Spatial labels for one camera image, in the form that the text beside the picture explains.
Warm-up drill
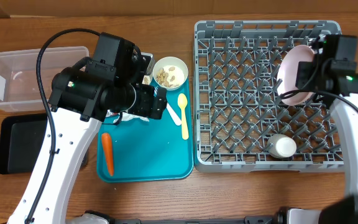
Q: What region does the white plate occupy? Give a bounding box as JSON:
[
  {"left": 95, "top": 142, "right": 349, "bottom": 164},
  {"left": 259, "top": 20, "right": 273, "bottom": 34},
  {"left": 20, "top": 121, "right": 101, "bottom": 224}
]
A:
[{"left": 277, "top": 45, "right": 314, "bottom": 106}]

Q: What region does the white napkin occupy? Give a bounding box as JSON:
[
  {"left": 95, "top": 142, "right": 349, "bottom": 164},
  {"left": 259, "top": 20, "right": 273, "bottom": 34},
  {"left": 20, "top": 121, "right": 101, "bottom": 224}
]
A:
[{"left": 106, "top": 112, "right": 149, "bottom": 123}]

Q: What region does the white plastic fork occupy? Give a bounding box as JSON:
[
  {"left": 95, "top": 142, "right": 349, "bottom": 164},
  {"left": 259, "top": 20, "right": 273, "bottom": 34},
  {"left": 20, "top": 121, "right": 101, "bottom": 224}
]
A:
[{"left": 166, "top": 103, "right": 181, "bottom": 126}]

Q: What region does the yellow plastic spoon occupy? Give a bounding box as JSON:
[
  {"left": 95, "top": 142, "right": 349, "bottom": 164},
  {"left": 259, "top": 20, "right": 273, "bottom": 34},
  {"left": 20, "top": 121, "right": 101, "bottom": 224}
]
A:
[{"left": 178, "top": 93, "right": 189, "bottom": 140}]

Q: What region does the white paper cup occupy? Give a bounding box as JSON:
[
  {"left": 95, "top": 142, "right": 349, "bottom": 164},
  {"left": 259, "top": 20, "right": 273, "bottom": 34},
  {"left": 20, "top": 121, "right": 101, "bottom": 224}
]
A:
[{"left": 267, "top": 134, "right": 296, "bottom": 159}]

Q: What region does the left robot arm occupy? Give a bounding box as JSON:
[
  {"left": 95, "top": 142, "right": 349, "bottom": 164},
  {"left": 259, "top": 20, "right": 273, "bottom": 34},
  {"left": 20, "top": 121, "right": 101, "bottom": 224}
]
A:
[{"left": 9, "top": 32, "right": 167, "bottom": 223}]

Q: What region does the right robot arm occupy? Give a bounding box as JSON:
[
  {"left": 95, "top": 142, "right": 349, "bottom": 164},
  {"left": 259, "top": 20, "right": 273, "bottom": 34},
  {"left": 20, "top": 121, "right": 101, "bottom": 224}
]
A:
[{"left": 275, "top": 34, "right": 358, "bottom": 223}]

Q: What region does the grey dishwasher rack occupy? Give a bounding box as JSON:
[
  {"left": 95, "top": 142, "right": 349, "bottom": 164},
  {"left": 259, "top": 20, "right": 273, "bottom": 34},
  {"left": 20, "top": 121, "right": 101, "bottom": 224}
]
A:
[{"left": 193, "top": 21, "right": 344, "bottom": 172}]

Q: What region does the white bowl with crumbs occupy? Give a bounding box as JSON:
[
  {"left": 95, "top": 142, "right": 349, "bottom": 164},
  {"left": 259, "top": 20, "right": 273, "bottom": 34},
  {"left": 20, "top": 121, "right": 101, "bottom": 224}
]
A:
[{"left": 142, "top": 75, "right": 153, "bottom": 85}]

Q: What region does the white bowl with nuts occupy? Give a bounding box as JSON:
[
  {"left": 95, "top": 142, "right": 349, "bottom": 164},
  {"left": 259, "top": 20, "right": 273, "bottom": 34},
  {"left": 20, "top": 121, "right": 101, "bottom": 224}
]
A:
[{"left": 152, "top": 57, "right": 188, "bottom": 91}]

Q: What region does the teal plastic tray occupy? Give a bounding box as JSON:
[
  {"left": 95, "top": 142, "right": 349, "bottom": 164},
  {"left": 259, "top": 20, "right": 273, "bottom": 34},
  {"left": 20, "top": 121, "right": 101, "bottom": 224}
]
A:
[{"left": 96, "top": 77, "right": 195, "bottom": 184}]

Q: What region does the orange carrot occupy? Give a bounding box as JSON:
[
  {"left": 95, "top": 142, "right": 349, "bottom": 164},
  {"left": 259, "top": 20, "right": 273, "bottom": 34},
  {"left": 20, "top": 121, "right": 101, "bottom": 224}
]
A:
[{"left": 101, "top": 133, "right": 114, "bottom": 176}]

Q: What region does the black tray bin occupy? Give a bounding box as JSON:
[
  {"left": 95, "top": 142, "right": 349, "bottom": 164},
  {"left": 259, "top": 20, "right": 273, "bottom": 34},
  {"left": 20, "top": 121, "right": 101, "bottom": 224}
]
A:
[{"left": 0, "top": 112, "right": 89, "bottom": 175}]

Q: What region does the clear plastic bin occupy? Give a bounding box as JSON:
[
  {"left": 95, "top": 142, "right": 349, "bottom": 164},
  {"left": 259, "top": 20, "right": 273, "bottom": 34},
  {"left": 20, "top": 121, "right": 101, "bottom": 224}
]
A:
[{"left": 0, "top": 46, "right": 89, "bottom": 112}]

